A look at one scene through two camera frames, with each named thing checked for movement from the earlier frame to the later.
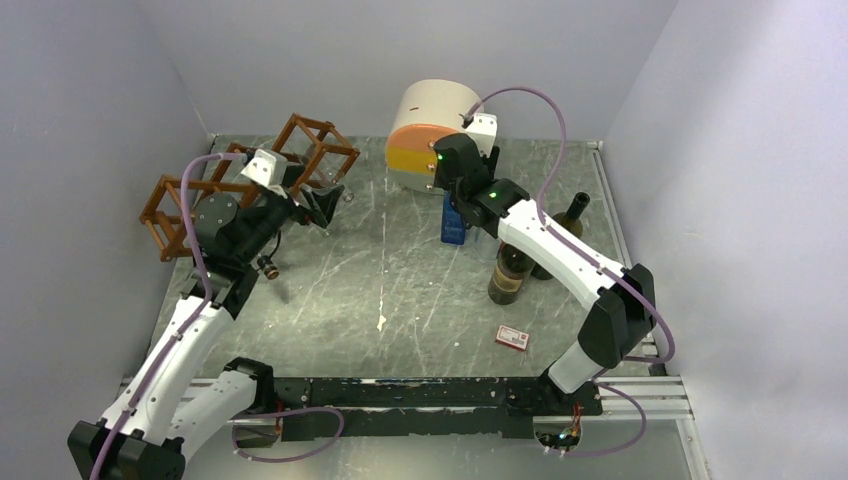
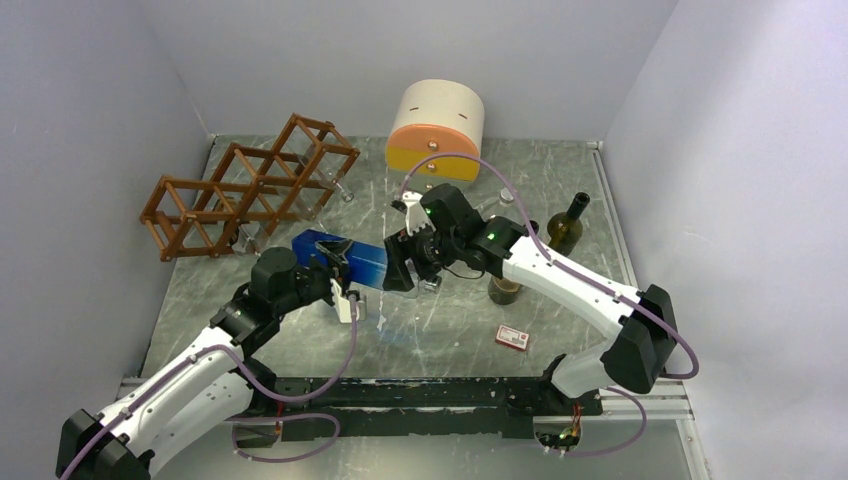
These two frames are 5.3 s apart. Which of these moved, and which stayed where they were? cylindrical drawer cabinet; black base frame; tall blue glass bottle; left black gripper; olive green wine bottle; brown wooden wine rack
Moved: left black gripper; tall blue glass bottle
Stayed: olive green wine bottle; brown wooden wine rack; black base frame; cylindrical drawer cabinet
